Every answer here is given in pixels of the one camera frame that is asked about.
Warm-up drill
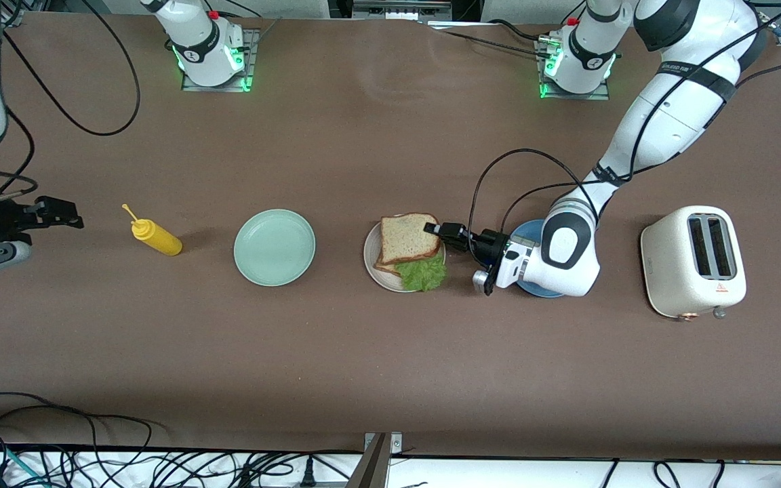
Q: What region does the dark crust bread slice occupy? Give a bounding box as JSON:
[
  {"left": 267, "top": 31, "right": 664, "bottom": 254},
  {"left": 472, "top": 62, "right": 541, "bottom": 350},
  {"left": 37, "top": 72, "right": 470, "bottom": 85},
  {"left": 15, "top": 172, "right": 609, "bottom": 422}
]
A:
[{"left": 380, "top": 213, "right": 445, "bottom": 266}]

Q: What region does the green lettuce leaf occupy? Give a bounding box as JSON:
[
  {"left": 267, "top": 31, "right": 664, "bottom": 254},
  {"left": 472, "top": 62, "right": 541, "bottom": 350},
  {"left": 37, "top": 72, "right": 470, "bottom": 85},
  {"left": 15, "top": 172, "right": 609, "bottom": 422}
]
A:
[{"left": 394, "top": 254, "right": 448, "bottom": 293}]

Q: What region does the yellow mustard squeeze bottle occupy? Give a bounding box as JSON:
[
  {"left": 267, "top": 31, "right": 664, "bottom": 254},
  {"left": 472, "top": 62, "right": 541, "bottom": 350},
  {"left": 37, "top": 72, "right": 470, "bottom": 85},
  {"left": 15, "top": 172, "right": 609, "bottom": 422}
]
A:
[{"left": 121, "top": 203, "right": 183, "bottom": 257}]

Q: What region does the blue plate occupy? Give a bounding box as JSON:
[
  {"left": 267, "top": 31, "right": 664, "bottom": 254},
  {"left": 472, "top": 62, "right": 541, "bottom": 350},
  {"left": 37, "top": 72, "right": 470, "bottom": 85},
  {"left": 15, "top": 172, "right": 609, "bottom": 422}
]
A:
[{"left": 507, "top": 219, "right": 567, "bottom": 299}]

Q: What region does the beige plate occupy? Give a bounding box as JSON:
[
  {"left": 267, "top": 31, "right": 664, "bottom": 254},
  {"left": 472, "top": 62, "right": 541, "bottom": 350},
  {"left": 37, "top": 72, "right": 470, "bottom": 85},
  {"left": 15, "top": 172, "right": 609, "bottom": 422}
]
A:
[{"left": 363, "top": 214, "right": 446, "bottom": 293}]

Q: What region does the mint green plate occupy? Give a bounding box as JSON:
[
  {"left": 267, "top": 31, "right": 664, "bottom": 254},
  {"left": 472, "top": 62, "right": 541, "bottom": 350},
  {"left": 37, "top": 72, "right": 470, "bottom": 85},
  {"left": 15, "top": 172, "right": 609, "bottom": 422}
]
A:
[{"left": 233, "top": 209, "right": 317, "bottom": 287}]

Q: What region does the white toaster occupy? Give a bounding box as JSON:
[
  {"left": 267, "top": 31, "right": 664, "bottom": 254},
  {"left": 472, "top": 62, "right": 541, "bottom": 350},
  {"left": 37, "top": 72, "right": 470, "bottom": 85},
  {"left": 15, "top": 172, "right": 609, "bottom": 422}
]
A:
[{"left": 640, "top": 205, "right": 748, "bottom": 321}]

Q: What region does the grey metal device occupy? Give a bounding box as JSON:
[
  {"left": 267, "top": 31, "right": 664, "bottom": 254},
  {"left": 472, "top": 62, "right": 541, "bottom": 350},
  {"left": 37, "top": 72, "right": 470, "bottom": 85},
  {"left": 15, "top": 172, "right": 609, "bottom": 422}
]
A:
[{"left": 350, "top": 0, "right": 454, "bottom": 22}]

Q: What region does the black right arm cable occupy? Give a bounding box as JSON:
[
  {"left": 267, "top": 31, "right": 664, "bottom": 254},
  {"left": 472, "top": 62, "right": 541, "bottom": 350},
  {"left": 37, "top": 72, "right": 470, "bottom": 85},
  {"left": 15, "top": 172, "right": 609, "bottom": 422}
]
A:
[{"left": 0, "top": 0, "right": 142, "bottom": 201}]

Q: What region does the black floor cable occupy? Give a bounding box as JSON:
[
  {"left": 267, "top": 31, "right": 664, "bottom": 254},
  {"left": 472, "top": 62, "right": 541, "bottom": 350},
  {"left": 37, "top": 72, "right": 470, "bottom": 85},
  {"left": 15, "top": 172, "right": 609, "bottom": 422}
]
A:
[
  {"left": 654, "top": 461, "right": 684, "bottom": 488},
  {"left": 0, "top": 392, "right": 161, "bottom": 488}
]

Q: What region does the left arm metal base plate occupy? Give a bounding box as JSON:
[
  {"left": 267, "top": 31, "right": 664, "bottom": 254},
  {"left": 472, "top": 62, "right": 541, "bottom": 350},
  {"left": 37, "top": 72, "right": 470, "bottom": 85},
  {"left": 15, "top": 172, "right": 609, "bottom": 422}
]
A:
[{"left": 535, "top": 37, "right": 612, "bottom": 101}]

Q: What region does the black cable to arm base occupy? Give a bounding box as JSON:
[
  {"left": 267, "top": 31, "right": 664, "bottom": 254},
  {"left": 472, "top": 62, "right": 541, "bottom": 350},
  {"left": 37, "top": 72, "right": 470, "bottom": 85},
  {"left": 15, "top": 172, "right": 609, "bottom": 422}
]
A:
[{"left": 428, "top": 19, "right": 554, "bottom": 62}]

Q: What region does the metal table bracket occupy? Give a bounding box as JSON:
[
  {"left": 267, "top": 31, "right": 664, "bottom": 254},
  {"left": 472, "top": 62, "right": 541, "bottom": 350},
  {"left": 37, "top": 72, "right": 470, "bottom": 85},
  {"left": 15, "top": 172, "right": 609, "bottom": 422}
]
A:
[{"left": 346, "top": 432, "right": 403, "bottom": 488}]

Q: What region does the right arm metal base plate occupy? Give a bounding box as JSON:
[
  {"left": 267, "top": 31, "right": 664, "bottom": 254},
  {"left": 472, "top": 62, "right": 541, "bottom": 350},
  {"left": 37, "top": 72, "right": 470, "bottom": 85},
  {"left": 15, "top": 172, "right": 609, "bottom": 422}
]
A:
[{"left": 180, "top": 27, "right": 260, "bottom": 93}]

